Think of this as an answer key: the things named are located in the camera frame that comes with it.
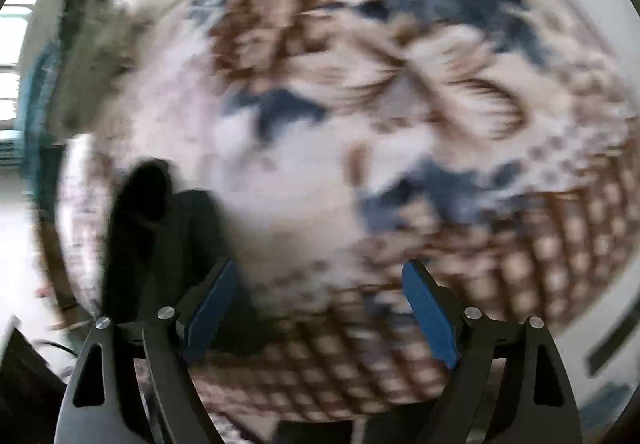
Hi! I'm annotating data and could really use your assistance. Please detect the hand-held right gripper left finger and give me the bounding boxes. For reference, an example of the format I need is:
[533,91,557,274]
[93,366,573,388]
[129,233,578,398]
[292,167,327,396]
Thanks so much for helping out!
[54,258,240,444]

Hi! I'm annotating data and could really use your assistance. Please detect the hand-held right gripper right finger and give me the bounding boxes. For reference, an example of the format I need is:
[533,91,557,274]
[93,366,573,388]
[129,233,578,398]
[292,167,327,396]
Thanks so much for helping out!
[401,259,585,444]

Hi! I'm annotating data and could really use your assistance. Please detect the folded light grey pants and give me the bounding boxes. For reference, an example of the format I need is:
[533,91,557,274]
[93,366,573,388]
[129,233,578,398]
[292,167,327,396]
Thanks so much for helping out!
[55,0,146,135]

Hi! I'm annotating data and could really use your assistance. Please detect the brown checkered bed sheet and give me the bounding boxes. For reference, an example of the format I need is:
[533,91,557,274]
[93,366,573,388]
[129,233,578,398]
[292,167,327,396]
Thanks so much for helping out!
[190,184,631,425]

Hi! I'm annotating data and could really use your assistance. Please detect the dark cloth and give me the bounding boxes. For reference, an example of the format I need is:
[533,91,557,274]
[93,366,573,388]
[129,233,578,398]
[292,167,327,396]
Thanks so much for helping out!
[102,159,261,355]

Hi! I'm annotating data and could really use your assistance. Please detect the floral bed blanket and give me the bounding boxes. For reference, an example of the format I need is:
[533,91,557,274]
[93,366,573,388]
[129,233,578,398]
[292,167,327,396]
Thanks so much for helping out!
[55,0,636,325]

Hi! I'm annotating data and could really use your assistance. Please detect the teal folded quilt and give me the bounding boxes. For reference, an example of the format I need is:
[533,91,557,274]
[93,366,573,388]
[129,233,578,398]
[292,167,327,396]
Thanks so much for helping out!
[20,39,66,205]

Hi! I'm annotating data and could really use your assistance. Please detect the window with white frame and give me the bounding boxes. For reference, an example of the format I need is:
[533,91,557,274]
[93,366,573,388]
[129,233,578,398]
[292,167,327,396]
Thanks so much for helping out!
[0,0,58,125]

